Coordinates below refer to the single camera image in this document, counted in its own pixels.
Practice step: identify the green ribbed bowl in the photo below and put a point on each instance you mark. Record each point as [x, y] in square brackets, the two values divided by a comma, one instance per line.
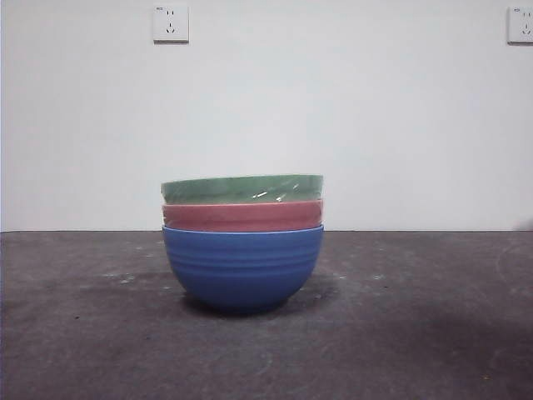
[233, 189]

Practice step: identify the red ribbed bowl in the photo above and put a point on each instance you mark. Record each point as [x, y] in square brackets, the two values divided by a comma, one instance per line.
[233, 216]

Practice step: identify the blue ribbed bowl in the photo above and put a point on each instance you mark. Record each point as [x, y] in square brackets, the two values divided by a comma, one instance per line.
[241, 271]

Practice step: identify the white wall socket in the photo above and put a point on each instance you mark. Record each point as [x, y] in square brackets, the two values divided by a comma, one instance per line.
[521, 27]
[170, 25]

